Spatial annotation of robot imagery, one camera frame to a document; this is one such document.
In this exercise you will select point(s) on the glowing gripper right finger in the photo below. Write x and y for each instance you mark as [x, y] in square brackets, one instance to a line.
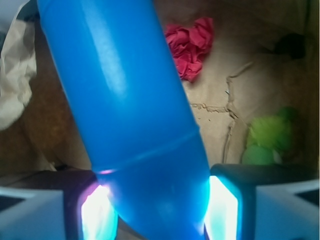
[263, 202]

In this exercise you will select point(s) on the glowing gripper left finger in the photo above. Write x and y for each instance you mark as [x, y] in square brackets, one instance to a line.
[55, 205]

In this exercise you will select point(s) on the blue plastic bottle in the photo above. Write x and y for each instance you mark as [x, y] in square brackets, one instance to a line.
[132, 113]

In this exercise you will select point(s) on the green plush toy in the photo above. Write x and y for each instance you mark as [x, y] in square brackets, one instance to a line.
[270, 138]

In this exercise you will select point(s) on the brown paper bag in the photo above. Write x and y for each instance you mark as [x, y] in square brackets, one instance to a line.
[241, 79]

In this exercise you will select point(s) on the crumpled red paper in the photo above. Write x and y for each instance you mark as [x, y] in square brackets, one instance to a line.
[190, 45]

